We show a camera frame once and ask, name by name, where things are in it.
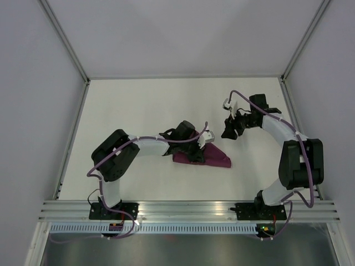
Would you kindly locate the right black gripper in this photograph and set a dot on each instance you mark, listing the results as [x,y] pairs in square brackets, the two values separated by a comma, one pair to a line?
[231,124]

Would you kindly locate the right aluminium frame post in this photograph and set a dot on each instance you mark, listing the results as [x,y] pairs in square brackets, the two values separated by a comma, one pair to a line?
[322,8]

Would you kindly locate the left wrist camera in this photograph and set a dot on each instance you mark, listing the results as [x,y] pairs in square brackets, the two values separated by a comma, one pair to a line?
[205,138]

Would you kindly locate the aluminium front rail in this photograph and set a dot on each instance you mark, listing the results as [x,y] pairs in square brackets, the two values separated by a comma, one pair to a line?
[189,212]

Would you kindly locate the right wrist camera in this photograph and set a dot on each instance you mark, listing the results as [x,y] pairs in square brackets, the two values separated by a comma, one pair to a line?
[231,106]

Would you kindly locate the purple cloth napkin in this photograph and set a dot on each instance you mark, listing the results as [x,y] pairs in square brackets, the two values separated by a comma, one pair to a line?
[213,157]

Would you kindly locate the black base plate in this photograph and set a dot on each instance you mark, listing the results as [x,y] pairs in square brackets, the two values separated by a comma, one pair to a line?
[124,211]
[250,212]

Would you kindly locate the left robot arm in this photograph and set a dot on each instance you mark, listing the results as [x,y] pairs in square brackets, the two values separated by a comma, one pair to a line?
[114,156]

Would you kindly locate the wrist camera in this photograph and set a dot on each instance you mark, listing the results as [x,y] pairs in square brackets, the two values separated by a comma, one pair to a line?
[231,106]
[205,138]

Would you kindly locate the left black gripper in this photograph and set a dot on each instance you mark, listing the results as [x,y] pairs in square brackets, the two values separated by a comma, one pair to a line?
[198,156]

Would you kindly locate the white slotted cable duct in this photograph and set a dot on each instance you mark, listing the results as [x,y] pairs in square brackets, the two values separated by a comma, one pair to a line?
[158,228]

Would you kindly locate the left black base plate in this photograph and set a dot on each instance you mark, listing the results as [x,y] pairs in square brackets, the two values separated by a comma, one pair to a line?
[124,211]

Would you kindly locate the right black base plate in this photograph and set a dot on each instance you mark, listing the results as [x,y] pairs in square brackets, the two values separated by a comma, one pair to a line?
[250,212]

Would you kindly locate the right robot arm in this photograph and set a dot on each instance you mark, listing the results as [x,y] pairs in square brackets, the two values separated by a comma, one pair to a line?
[301,162]

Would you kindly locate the aluminium frame post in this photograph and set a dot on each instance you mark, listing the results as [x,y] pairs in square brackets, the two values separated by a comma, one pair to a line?
[322,8]
[54,21]

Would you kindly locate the left aluminium frame post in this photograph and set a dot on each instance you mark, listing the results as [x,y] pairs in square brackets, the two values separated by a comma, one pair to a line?
[54,21]

